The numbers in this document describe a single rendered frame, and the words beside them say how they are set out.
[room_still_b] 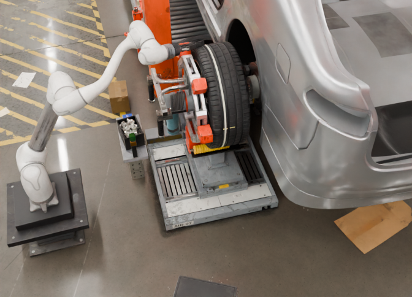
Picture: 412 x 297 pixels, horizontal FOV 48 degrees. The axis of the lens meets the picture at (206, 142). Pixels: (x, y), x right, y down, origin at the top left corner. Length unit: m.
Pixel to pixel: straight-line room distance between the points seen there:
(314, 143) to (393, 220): 1.60
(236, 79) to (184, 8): 2.42
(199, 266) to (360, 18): 2.04
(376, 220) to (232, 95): 1.50
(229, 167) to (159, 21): 1.14
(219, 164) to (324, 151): 1.39
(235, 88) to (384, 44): 1.12
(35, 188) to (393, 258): 2.38
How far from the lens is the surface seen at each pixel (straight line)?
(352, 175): 2.26
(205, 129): 2.75
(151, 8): 3.10
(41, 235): 3.16
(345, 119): 2.13
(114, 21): 5.41
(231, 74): 2.73
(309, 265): 3.30
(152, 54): 2.68
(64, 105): 2.73
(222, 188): 3.37
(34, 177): 3.02
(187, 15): 4.92
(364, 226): 3.55
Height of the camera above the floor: 2.83
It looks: 47 degrees down
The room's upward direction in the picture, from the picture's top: straight up
